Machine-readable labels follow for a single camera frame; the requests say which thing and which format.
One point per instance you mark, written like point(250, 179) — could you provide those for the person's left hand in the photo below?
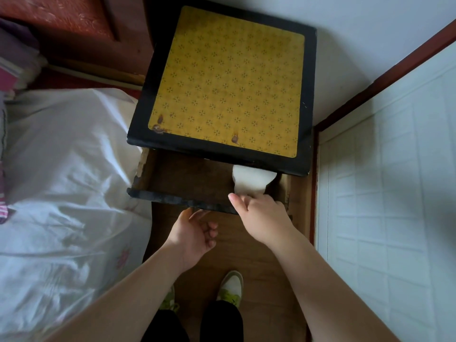
point(185, 238)

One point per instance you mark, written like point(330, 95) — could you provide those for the person's right hand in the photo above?
point(265, 222)

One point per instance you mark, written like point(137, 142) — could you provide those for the person's left thumb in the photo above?
point(196, 213)

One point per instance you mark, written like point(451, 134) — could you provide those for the person's right thumb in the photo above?
point(237, 202)

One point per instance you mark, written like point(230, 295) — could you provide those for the person's right forearm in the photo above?
point(327, 292)

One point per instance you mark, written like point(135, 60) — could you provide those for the person's left forearm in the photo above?
point(117, 299)

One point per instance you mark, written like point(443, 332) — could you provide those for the black wooden drawer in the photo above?
point(185, 181)

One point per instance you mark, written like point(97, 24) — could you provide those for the white and green right shoe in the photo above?
point(231, 286)

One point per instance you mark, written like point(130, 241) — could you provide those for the white and green shoe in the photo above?
point(231, 286)
point(169, 300)

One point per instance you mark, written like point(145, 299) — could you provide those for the white and green left shoe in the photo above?
point(169, 300)

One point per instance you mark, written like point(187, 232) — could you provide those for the black trousers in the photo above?
point(221, 324)

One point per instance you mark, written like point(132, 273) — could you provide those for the yellow patterned top panel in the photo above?
point(228, 81)

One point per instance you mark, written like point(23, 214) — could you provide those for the black wooden nightstand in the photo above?
point(142, 103)

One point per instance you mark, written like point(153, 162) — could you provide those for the white bed cover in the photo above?
point(64, 195)

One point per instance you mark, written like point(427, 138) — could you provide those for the white panelled door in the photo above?
point(392, 210)

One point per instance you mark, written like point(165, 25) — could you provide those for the pink striped cloth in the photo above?
point(3, 210)

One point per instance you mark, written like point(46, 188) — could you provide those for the red-brown wooden headboard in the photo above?
point(71, 28)

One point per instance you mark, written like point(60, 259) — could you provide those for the pile of folded clothes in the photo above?
point(17, 56)

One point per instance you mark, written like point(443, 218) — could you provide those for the red-brown door frame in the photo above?
point(370, 83)

